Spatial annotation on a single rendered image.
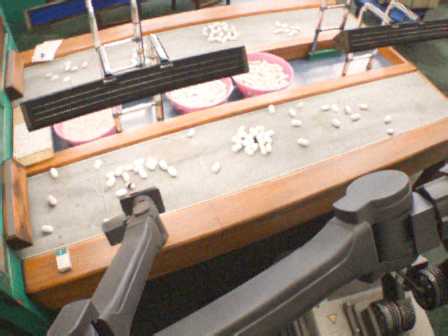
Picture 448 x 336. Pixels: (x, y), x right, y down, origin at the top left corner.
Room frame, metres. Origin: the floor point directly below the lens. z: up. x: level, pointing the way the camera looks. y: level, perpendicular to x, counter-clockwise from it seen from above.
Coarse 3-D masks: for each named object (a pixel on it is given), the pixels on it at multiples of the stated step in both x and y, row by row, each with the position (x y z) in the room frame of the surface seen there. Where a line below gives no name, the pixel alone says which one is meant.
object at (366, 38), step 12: (396, 24) 1.12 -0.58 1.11; (408, 24) 1.15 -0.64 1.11; (432, 24) 1.21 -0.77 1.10; (444, 24) 1.24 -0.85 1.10; (336, 36) 1.04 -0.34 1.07; (348, 36) 1.01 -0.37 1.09; (360, 36) 1.03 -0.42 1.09; (372, 36) 1.05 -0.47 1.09; (384, 36) 1.07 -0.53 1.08; (396, 36) 1.10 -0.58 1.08; (408, 36) 1.12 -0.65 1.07; (420, 36) 1.15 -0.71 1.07; (432, 36) 1.18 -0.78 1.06; (444, 36) 1.22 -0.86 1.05; (348, 48) 0.99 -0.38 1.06; (360, 48) 1.01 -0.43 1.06; (372, 48) 1.03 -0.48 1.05
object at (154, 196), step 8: (144, 192) 0.47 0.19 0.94; (152, 192) 0.47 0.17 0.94; (120, 200) 0.44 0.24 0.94; (128, 200) 0.45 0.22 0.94; (136, 200) 0.44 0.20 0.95; (144, 200) 0.43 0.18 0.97; (152, 200) 0.45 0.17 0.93; (160, 200) 0.47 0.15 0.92; (128, 208) 0.43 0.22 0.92; (160, 208) 0.45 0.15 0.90
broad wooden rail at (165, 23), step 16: (272, 0) 1.92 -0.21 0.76; (288, 0) 1.94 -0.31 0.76; (304, 0) 1.97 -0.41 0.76; (320, 0) 2.00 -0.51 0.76; (176, 16) 1.66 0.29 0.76; (192, 16) 1.66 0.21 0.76; (208, 16) 1.67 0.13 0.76; (224, 16) 1.68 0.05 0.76; (240, 16) 1.72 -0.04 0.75; (112, 32) 1.49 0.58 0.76; (128, 32) 1.49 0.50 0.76; (144, 32) 1.49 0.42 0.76; (160, 32) 1.53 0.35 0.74; (64, 48) 1.35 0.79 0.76; (80, 48) 1.35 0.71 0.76; (32, 64) 1.25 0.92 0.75
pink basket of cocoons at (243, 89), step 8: (248, 56) 1.33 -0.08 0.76; (256, 56) 1.34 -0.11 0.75; (264, 56) 1.34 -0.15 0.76; (272, 56) 1.33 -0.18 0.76; (272, 64) 1.32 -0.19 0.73; (288, 64) 1.28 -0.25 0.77; (288, 72) 1.25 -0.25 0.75; (288, 80) 1.21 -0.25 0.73; (240, 88) 1.14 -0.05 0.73; (248, 88) 1.10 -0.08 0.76; (280, 88) 1.11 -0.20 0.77; (248, 96) 1.12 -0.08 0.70
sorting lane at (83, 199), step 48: (336, 96) 1.13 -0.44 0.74; (384, 96) 1.16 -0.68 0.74; (432, 96) 1.21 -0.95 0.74; (144, 144) 0.80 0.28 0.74; (192, 144) 0.81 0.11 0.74; (288, 144) 0.84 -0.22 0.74; (336, 144) 0.86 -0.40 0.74; (48, 192) 0.57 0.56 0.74; (96, 192) 0.59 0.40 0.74; (192, 192) 0.61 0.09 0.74; (48, 240) 0.40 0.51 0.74
